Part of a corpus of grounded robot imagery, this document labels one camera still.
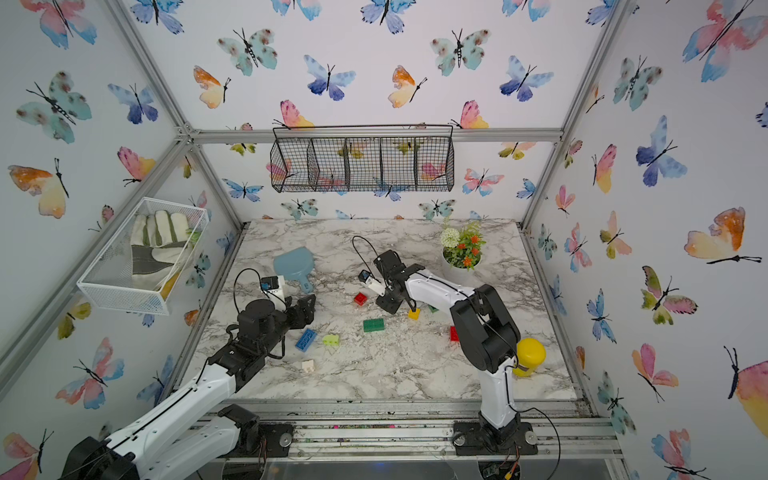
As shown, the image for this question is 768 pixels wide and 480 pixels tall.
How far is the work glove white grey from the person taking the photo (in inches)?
28.3

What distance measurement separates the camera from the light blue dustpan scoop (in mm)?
1058

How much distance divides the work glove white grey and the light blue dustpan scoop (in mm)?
336
